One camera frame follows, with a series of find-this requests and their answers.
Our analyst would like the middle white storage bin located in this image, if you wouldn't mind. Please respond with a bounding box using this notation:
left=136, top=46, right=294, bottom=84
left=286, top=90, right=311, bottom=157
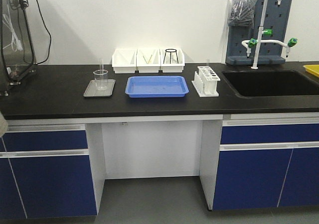
left=136, top=48, right=160, bottom=73

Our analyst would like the blue cabinet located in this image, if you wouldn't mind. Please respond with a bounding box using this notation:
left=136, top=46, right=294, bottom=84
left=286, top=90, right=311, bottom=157
left=212, top=123, right=319, bottom=210
left=0, top=125, right=98, bottom=219

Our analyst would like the black power cable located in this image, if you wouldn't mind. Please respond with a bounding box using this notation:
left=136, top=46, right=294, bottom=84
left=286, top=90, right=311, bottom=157
left=29, top=0, right=52, bottom=65

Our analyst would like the left white storage bin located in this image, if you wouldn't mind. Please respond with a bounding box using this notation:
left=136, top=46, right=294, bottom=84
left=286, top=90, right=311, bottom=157
left=112, top=49, right=137, bottom=74

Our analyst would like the black lab sink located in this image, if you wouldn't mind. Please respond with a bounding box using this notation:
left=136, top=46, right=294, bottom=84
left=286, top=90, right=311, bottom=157
left=223, top=70, right=319, bottom=97

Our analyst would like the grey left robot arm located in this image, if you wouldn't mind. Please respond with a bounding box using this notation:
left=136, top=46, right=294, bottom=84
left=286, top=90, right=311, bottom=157
left=0, top=112, right=8, bottom=137

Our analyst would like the white gooseneck lab faucet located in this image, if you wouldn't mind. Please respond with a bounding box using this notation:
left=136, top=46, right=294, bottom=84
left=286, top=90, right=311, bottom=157
left=241, top=0, right=298, bottom=69

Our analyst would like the right white storage bin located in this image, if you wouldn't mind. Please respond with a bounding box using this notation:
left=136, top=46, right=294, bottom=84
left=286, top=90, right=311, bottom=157
left=159, top=48, right=185, bottom=73

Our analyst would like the white test tube rack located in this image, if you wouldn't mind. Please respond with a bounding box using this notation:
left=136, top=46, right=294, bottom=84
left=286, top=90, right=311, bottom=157
left=191, top=66, right=220, bottom=98

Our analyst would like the clear glass beaker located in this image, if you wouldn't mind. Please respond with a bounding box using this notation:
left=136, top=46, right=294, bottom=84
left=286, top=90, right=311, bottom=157
left=93, top=69, right=108, bottom=91

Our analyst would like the clear glass test tube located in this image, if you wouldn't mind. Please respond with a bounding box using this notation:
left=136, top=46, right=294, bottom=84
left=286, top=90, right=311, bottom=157
left=99, top=57, right=104, bottom=90

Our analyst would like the right blue cabinet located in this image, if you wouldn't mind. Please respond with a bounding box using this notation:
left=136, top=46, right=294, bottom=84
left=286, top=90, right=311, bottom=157
left=212, top=123, right=319, bottom=210

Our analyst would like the clear plastic bag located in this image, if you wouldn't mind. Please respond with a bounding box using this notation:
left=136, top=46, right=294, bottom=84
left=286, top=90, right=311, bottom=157
left=228, top=0, right=257, bottom=28

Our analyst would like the yellow plastic tray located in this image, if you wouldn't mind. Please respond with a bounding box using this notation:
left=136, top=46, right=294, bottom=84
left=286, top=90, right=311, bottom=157
left=303, top=65, right=319, bottom=77

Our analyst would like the left blue cabinet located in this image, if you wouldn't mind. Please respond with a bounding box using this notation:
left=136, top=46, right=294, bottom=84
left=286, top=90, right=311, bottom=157
left=0, top=125, right=98, bottom=219

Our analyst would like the grey metal tray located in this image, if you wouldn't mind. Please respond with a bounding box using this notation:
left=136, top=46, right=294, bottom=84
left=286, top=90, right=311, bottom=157
left=83, top=79, right=116, bottom=98

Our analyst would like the white storage bin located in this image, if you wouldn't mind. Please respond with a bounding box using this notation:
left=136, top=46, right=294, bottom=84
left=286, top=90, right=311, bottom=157
left=112, top=49, right=137, bottom=74
left=136, top=48, right=160, bottom=73
left=159, top=48, right=185, bottom=73

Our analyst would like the blue plastic tray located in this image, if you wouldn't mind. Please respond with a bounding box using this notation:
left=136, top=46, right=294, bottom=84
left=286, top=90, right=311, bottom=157
left=125, top=76, right=189, bottom=98

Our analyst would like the clear equipment enclosure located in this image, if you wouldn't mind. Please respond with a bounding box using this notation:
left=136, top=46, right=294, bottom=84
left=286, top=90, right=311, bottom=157
left=0, top=0, right=37, bottom=96

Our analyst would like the grey pegboard drying rack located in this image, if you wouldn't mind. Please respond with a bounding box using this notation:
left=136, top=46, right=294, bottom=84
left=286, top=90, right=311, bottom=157
left=225, top=0, right=292, bottom=65

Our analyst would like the black wire tripod stand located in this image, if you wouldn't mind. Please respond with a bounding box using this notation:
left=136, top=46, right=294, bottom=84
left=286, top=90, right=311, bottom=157
left=163, top=48, right=179, bottom=64

